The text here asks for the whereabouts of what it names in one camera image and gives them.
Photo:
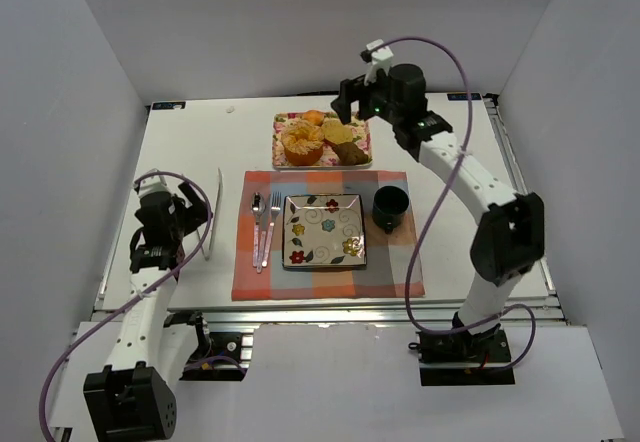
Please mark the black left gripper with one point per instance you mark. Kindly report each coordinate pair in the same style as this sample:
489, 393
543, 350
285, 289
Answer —
183, 207

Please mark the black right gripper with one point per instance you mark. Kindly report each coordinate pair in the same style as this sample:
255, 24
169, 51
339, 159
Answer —
355, 94

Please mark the yellow bread slice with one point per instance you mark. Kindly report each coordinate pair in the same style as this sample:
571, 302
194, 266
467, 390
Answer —
336, 133

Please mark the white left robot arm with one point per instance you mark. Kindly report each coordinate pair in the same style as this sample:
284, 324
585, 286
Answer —
132, 397

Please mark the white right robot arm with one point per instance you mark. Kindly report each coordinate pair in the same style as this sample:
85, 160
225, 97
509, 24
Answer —
510, 229

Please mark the small golden bread roll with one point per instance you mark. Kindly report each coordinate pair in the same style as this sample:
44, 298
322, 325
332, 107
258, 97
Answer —
314, 117

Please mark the brown chocolate muffin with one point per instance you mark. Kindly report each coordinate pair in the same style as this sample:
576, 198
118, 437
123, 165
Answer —
349, 154

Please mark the orange bundt cake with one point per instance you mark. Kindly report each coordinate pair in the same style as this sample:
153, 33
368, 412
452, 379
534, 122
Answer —
303, 143

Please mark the square floral plate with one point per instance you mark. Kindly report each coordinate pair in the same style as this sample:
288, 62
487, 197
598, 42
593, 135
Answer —
323, 231

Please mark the dark green mug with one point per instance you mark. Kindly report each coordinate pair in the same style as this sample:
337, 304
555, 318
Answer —
390, 204

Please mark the checkered orange placemat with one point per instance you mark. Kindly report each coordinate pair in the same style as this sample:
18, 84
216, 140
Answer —
387, 274

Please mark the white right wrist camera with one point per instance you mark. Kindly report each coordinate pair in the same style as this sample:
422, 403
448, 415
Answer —
378, 57

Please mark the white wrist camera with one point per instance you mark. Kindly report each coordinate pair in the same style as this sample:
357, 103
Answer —
150, 183
378, 57

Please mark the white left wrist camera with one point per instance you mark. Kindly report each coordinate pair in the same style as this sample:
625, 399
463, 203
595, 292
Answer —
150, 183

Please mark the silver spoon pink handle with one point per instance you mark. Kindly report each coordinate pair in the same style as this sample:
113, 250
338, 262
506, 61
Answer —
257, 209

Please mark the silver fork pink handle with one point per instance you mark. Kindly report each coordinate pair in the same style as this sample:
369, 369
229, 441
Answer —
275, 209

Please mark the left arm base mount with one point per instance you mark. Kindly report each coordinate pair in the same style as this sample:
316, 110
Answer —
218, 353

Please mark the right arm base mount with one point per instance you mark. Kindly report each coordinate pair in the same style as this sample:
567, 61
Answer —
463, 360

